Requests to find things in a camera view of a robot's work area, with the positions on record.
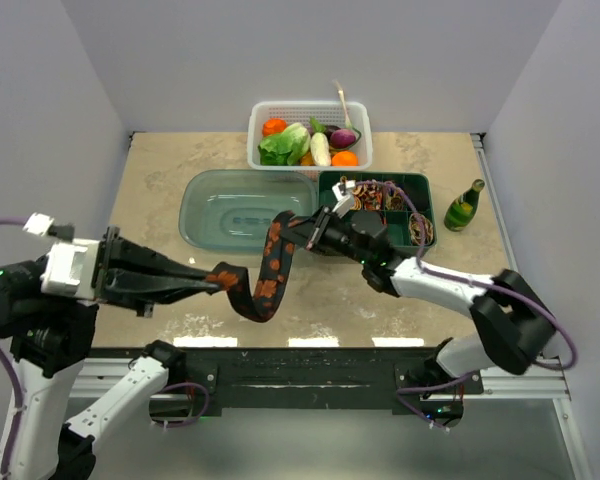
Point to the orange fruit toy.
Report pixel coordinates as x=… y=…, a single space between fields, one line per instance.
x=344 y=159

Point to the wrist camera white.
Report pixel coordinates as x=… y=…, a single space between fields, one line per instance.
x=42 y=225
x=345 y=198

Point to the green glass bottle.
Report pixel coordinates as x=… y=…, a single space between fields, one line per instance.
x=462 y=210

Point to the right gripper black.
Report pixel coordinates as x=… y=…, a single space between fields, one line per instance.
x=315 y=240

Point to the clear teal plastic bin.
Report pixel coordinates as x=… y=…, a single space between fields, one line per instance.
x=231 y=210

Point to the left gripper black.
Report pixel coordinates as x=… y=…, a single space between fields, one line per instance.
x=120 y=272

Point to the white green onion toy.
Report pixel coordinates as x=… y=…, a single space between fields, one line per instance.
x=343 y=102

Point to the white radish toy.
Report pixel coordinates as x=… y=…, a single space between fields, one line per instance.
x=320 y=150

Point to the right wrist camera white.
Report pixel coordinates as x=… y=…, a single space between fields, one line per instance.
x=345 y=198

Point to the dark red patterned rolled tie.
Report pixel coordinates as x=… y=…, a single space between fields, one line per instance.
x=372 y=196

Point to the dark floral orange tie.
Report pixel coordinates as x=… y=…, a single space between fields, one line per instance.
x=260 y=305

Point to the yellow rolled tie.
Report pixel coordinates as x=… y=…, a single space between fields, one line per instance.
x=359 y=193

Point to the green compartment organizer tray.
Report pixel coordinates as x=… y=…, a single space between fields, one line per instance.
x=415 y=191

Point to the purple turnip toy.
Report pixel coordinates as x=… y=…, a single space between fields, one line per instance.
x=342 y=139

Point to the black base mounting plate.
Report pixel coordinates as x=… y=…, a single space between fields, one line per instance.
x=378 y=379

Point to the purple gold rolled tie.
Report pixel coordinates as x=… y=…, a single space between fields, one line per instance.
x=393 y=200

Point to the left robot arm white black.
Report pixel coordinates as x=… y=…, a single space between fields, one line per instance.
x=48 y=312

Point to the brown patterned rolled tie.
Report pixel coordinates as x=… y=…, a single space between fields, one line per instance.
x=420 y=229

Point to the white perforated basket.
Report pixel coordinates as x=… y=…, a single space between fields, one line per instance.
x=295 y=111

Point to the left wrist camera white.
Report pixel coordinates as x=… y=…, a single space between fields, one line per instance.
x=42 y=225

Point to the green lettuce toy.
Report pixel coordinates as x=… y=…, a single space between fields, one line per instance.
x=285 y=148

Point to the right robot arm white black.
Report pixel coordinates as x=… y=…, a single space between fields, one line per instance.
x=512 y=327

